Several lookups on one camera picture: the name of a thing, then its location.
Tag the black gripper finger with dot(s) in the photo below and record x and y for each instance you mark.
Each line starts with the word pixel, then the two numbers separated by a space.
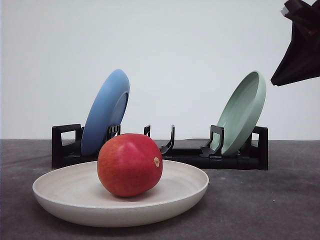
pixel 302 61

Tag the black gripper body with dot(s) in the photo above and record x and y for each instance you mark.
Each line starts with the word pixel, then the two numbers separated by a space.
pixel 305 18

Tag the red pomegranate fruit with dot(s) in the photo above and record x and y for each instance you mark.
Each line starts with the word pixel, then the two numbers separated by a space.
pixel 130 164

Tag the white plate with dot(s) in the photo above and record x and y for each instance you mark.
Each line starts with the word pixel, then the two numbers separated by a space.
pixel 77 194

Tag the green plate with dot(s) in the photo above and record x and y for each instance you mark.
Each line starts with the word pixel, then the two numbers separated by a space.
pixel 240 113

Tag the blue plate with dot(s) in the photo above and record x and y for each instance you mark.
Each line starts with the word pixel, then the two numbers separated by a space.
pixel 107 109

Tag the black dish rack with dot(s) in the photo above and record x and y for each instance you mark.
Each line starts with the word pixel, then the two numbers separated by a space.
pixel 67 148

